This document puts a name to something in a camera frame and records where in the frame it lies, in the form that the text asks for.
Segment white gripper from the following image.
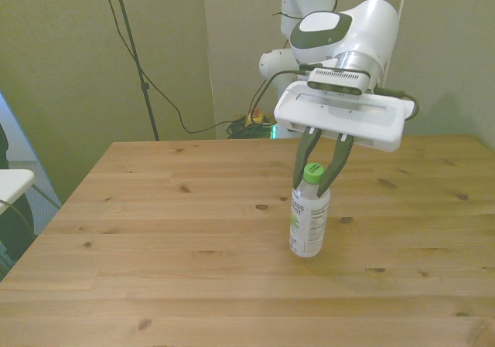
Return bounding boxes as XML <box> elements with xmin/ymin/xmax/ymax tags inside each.
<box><xmin>273</xmin><ymin>81</ymin><xmax>413</xmax><ymax>198</ymax></box>

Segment clear bottle with green cap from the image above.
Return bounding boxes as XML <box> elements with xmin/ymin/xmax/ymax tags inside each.
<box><xmin>289</xmin><ymin>162</ymin><xmax>332</xmax><ymax>258</ymax></box>

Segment black tripod stand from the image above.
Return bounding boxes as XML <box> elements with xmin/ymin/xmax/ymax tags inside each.
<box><xmin>94</xmin><ymin>0</ymin><xmax>160</xmax><ymax>141</ymax></box>

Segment yellow emergency stop button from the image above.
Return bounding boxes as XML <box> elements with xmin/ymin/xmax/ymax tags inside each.
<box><xmin>244</xmin><ymin>107</ymin><xmax>271</xmax><ymax>128</ymax></box>

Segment white folding table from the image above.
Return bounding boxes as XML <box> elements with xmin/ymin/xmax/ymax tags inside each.
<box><xmin>0</xmin><ymin>168</ymin><xmax>36</xmax><ymax>215</ymax></box>

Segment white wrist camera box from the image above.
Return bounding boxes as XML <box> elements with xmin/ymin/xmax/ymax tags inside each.
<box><xmin>307</xmin><ymin>67</ymin><xmax>371</xmax><ymax>94</ymax></box>

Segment tangled floor cable bundle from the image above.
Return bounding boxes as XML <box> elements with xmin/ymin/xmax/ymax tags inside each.
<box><xmin>226</xmin><ymin>117</ymin><xmax>278</xmax><ymax>140</ymax></box>

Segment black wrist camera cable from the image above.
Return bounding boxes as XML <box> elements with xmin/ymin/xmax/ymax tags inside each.
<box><xmin>249</xmin><ymin>63</ymin><xmax>420</xmax><ymax>121</ymax></box>

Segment black tripod cable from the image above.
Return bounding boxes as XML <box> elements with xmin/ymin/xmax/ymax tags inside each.
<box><xmin>101</xmin><ymin>0</ymin><xmax>241</xmax><ymax>134</ymax></box>

